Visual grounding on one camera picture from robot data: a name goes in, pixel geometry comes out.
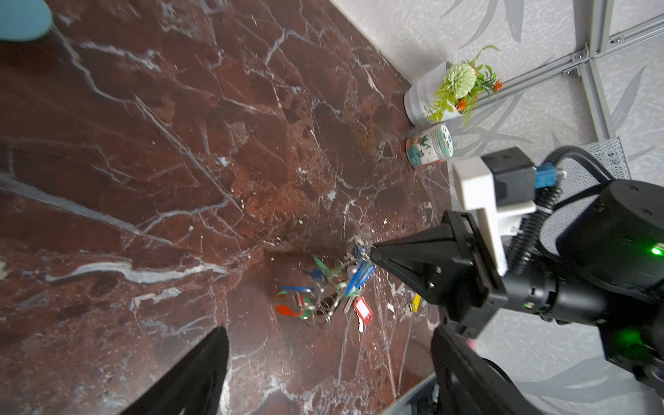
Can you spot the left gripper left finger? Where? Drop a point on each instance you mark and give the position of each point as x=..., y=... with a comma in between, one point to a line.
x=194, y=385

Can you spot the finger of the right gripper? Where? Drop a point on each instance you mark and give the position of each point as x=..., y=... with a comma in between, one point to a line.
x=425, y=279
x=432, y=247

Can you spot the potted artificial flower plant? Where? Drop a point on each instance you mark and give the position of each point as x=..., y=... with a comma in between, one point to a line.
x=451, y=91

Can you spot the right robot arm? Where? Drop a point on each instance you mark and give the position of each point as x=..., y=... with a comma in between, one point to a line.
x=564, y=240

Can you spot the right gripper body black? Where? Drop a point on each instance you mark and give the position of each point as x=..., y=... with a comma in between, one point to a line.
x=473, y=289

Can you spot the small printed jar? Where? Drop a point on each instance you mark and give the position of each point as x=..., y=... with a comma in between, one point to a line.
x=431, y=146

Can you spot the light blue toy shovel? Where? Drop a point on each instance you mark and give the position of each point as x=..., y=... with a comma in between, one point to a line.
x=25, y=20

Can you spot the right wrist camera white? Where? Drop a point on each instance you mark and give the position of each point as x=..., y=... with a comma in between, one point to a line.
x=500, y=188

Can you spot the blue key tag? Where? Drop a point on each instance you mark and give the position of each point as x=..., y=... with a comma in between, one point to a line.
x=364, y=271

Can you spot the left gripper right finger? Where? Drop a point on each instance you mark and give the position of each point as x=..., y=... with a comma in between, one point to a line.
x=468, y=384

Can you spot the yellow key tag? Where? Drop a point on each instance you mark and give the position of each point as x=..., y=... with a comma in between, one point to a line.
x=415, y=304

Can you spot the metal key ring plate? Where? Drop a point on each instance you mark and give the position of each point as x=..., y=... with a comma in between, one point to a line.
x=322, y=302

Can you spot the red key tag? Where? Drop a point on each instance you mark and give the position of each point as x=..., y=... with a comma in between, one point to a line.
x=363, y=312

